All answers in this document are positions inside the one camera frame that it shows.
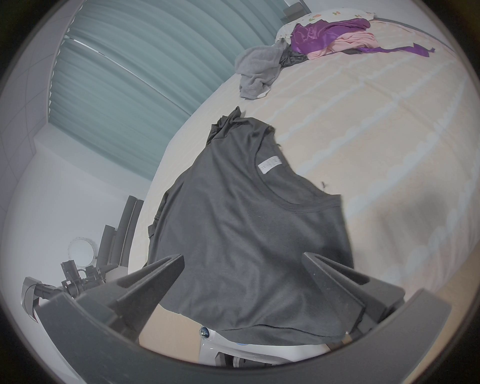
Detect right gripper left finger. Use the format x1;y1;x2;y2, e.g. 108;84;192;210
77;254;185;341

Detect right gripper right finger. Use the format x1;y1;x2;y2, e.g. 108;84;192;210
302;252;406;335

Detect black T-shirt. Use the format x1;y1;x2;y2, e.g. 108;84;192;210
147;106;355;346

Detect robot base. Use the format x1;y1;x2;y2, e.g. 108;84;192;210
197;325;334;366

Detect bed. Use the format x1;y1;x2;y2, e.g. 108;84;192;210
129;7;476;340

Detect dark grey dressing table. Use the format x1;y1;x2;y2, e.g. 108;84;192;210
98;224;118;268

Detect black chest of drawers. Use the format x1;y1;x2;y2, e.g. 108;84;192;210
118;196;145;268

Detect blue-green curtain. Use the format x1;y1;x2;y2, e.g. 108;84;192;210
49;35;190;183
65;0;286;115

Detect black shiny garment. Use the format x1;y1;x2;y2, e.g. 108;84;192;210
279;49;310;68

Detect grey garment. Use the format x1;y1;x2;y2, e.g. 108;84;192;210
235;39;289;100

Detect pink garment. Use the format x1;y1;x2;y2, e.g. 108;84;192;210
307;32;376;61

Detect purple garment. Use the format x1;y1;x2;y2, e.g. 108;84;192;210
290;18;436;58

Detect white printed pillow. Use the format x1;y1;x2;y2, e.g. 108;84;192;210
275;8;376;44

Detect grey bedside table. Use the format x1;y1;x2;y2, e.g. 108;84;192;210
283;0;310;17

